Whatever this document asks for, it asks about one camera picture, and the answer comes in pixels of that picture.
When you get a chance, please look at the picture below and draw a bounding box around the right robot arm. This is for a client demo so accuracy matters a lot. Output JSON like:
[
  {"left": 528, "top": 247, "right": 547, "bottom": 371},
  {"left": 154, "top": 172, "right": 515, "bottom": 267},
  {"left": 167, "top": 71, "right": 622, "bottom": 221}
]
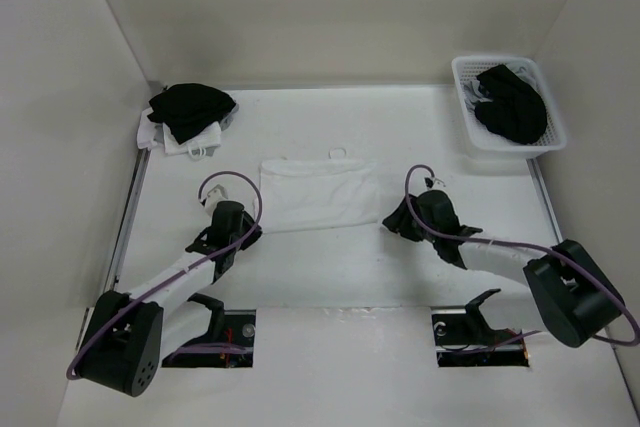
[{"left": 382, "top": 190, "right": 625, "bottom": 348}]

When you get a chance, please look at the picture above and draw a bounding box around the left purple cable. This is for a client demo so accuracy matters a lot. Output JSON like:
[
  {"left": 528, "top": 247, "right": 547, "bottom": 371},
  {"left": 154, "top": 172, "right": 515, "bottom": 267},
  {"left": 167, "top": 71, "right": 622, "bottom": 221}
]
[{"left": 65, "top": 170, "right": 265, "bottom": 381}]

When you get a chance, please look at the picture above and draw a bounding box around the white plastic basket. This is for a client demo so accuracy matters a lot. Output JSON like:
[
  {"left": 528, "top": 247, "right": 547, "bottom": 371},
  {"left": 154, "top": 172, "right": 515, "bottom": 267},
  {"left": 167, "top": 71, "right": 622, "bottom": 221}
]
[{"left": 451, "top": 55, "right": 567, "bottom": 160}]

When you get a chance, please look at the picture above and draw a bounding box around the black tank top in basket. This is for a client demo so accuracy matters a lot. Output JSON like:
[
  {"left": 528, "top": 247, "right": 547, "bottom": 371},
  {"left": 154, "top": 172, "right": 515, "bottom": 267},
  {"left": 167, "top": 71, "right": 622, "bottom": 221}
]
[{"left": 474, "top": 64, "right": 548, "bottom": 145}]

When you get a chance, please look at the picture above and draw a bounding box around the grey tank top in basket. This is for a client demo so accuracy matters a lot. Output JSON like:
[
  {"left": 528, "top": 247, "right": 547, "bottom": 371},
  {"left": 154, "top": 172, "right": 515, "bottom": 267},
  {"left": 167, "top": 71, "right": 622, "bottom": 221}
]
[{"left": 462, "top": 78, "right": 490, "bottom": 112}]

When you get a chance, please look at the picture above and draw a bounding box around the left aluminium rail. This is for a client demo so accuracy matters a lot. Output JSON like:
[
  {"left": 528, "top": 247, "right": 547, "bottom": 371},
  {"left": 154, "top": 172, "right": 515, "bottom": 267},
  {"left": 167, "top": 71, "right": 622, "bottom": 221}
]
[{"left": 98, "top": 150, "right": 150, "bottom": 295}]

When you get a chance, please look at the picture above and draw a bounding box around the folded white tank top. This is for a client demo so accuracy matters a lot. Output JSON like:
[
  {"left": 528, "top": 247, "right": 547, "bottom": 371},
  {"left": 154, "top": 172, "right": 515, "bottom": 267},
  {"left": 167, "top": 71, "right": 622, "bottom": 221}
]
[{"left": 136, "top": 108, "right": 222, "bottom": 161}]

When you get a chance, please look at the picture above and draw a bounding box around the purple cable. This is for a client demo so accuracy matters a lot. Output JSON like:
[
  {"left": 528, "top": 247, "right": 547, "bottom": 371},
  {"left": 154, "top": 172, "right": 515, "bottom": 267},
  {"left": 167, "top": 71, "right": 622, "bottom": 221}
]
[
  {"left": 404, "top": 163, "right": 640, "bottom": 348},
  {"left": 65, "top": 170, "right": 265, "bottom": 381}
]

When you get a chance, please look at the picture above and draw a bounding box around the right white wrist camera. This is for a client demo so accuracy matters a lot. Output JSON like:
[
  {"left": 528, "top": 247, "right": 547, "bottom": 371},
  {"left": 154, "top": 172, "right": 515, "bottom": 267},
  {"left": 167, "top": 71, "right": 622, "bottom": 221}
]
[{"left": 424, "top": 176, "right": 446, "bottom": 191}]

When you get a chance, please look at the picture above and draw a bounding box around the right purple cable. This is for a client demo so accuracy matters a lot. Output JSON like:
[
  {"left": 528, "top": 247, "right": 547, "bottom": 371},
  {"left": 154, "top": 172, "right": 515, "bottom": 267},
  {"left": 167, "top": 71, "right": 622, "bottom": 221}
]
[{"left": 404, "top": 163, "right": 640, "bottom": 348}]

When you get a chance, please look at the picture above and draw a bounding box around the white tank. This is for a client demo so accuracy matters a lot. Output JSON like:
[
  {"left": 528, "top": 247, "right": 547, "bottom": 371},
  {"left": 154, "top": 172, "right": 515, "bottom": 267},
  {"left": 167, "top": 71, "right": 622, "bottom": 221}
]
[
  {"left": 136, "top": 108, "right": 222, "bottom": 161},
  {"left": 254, "top": 157, "right": 381, "bottom": 234}
]

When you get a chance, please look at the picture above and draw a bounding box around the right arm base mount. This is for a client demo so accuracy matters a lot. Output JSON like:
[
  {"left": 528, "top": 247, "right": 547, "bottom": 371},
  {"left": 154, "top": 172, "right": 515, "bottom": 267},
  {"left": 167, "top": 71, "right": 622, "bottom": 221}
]
[{"left": 431, "top": 289, "right": 529, "bottom": 368}]

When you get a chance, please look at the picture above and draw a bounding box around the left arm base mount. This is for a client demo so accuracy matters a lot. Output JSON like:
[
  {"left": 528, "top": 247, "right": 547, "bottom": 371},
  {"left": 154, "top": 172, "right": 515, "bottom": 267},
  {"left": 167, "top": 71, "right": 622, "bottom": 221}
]
[{"left": 160, "top": 294, "right": 257, "bottom": 369}]

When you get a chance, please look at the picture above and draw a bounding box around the folded grey tank top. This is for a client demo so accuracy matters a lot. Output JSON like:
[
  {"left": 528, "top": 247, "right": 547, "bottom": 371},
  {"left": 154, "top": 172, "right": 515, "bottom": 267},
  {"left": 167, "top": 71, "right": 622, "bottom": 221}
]
[{"left": 219, "top": 104, "right": 239, "bottom": 131}]

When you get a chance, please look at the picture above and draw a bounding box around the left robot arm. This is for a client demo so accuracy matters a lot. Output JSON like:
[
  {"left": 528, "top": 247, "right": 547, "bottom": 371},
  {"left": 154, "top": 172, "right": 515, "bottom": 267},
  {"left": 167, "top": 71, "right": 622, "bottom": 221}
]
[{"left": 67, "top": 201, "right": 261, "bottom": 397}]

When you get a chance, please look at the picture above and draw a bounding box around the folded black tank top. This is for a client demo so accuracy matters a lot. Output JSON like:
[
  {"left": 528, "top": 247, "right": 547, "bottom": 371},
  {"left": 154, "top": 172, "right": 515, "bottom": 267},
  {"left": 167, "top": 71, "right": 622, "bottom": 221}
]
[{"left": 147, "top": 83, "right": 237, "bottom": 144}]

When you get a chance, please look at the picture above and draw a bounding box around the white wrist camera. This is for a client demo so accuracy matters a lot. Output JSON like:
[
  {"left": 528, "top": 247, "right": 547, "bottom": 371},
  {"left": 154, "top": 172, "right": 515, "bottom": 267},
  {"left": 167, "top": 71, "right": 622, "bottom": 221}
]
[
  {"left": 200, "top": 184, "right": 228, "bottom": 215},
  {"left": 424, "top": 176, "right": 446, "bottom": 191}
]

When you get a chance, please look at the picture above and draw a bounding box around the aluminium rail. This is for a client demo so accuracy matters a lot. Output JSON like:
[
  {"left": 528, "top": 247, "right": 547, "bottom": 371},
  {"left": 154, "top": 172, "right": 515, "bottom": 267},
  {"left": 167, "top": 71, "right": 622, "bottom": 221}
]
[
  {"left": 98, "top": 150, "right": 150, "bottom": 295},
  {"left": 527, "top": 159, "right": 565, "bottom": 245}
]

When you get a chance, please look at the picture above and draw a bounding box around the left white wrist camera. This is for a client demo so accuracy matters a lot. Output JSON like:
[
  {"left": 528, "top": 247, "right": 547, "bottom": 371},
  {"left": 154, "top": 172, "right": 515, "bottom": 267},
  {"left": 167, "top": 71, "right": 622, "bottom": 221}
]
[{"left": 200, "top": 184, "right": 228, "bottom": 215}]

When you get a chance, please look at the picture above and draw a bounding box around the right aluminium rail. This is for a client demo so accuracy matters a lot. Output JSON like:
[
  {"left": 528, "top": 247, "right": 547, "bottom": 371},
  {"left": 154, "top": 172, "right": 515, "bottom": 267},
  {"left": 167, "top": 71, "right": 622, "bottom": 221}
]
[{"left": 527, "top": 159, "right": 565, "bottom": 245}]

